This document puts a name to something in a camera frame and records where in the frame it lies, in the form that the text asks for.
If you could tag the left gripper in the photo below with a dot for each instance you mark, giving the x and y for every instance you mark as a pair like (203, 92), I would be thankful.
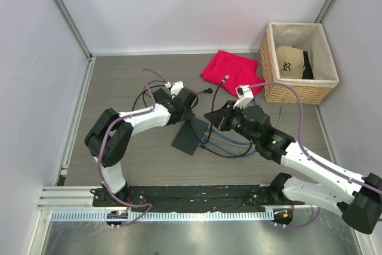
(188, 115)

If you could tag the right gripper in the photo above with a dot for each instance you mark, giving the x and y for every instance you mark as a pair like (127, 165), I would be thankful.
(216, 117)

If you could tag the black network switch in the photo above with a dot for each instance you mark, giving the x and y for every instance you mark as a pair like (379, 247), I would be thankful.
(190, 135)

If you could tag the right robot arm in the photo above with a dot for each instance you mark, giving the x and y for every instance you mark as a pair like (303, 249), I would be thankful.
(352, 196)

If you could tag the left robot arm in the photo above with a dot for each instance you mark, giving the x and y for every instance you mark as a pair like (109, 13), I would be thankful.
(108, 139)

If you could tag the black power adapter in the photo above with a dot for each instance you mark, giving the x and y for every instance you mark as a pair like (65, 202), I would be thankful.
(162, 97)

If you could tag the red cloth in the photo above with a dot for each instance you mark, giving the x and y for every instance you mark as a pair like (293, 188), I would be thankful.
(241, 71)

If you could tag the beige baseball cap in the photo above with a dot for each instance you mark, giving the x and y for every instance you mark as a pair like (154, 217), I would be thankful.
(290, 62)

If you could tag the wicker basket with liner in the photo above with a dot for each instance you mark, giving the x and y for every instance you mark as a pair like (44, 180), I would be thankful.
(309, 37)

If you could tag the black item in basket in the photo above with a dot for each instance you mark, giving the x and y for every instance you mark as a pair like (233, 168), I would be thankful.
(307, 73)

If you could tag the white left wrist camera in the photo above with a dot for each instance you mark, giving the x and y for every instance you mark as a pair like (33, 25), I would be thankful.
(175, 87)

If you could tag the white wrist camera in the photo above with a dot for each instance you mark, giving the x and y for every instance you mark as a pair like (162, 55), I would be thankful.
(175, 87)
(245, 96)

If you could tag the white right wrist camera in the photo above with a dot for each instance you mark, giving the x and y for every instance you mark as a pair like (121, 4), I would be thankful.
(245, 96)

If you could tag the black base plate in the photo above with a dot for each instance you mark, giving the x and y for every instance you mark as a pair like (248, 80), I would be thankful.
(203, 199)

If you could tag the white slotted cable duct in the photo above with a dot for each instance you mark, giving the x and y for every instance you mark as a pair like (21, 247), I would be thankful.
(117, 215)

